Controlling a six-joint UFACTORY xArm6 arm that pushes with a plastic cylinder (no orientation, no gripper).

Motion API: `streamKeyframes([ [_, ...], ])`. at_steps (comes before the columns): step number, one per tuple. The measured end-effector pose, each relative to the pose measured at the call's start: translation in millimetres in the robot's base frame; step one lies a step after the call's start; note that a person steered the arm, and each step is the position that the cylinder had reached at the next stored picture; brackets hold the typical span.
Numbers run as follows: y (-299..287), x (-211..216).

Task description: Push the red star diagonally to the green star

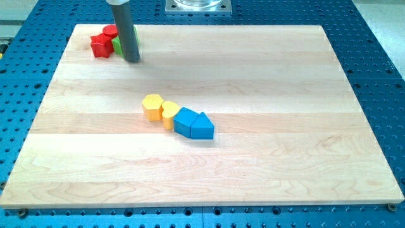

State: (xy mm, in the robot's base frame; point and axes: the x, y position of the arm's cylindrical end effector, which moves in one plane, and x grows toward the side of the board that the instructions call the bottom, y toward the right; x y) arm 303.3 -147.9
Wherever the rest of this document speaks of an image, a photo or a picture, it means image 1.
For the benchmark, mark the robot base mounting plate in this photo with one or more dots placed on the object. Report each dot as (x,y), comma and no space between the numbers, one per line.
(198,6)

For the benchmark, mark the green star block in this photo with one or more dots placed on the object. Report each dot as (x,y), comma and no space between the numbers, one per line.
(117,44)

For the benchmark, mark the red star block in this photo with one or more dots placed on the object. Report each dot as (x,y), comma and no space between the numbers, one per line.
(101,46)

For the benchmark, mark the blue house-shaped block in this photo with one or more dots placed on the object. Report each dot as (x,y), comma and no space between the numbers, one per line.
(202,127)

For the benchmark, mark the blue cube block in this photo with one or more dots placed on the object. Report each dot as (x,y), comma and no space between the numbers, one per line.
(183,121)

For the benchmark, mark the yellow heart block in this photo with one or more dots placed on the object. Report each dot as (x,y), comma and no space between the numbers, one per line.
(170,110)

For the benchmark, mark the yellow hexagon block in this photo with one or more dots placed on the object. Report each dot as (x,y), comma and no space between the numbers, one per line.
(152,107)

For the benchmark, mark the wooden board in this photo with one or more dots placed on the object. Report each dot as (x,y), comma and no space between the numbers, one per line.
(209,116)

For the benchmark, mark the red cylinder block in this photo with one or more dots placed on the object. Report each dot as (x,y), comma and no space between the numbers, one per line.
(110,31)

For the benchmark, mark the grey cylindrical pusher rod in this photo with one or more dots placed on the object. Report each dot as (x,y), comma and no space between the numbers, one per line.
(126,32)

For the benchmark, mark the blue perforated table plate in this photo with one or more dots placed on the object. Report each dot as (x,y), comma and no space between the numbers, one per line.
(32,58)

